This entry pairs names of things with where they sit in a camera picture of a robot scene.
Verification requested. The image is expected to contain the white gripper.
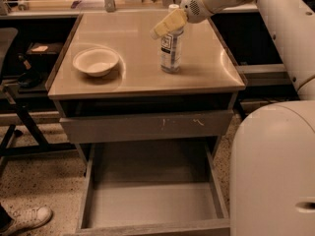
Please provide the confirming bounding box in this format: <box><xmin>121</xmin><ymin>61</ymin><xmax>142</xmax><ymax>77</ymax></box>
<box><xmin>150</xmin><ymin>0</ymin><xmax>214</xmax><ymax>39</ymax></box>

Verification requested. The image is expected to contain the clear plastic bottle white cap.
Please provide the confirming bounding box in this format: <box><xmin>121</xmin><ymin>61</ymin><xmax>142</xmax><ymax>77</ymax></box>
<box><xmin>159</xmin><ymin>3</ymin><xmax>185</xmax><ymax>74</ymax></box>

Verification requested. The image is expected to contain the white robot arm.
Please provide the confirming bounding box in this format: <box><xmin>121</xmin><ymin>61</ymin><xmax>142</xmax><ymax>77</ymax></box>
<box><xmin>151</xmin><ymin>0</ymin><xmax>315</xmax><ymax>236</ymax></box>

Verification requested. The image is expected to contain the grey drawer cabinet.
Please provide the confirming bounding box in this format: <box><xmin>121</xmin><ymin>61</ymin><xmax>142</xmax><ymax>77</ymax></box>
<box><xmin>47</xmin><ymin>10</ymin><xmax>245</xmax><ymax>160</ymax></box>

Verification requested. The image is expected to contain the closed top drawer front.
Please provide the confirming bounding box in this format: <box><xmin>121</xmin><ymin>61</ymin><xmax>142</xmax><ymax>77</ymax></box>
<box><xmin>60</xmin><ymin>110</ymin><xmax>233</xmax><ymax>144</ymax></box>

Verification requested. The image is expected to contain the open middle drawer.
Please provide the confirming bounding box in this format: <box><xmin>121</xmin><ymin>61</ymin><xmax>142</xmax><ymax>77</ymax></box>
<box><xmin>75</xmin><ymin>140</ymin><xmax>230</xmax><ymax>236</ymax></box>

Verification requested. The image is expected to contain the white paper bowl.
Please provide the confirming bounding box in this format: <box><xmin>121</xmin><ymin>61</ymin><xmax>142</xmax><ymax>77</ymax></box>
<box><xmin>73</xmin><ymin>48</ymin><xmax>119</xmax><ymax>77</ymax></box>

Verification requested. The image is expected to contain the grey rolling table right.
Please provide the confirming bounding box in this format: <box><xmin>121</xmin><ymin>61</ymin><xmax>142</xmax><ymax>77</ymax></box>
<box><xmin>234</xmin><ymin>64</ymin><xmax>296</xmax><ymax>119</ymax></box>

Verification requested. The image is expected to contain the black rolling stand left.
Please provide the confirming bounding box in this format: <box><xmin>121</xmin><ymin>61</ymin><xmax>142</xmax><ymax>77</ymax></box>
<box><xmin>0</xmin><ymin>28</ymin><xmax>78</xmax><ymax>179</ymax></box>

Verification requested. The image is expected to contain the white sneaker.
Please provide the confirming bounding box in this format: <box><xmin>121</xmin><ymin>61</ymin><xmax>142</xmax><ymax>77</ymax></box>
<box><xmin>0</xmin><ymin>206</ymin><xmax>53</xmax><ymax>236</ymax></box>

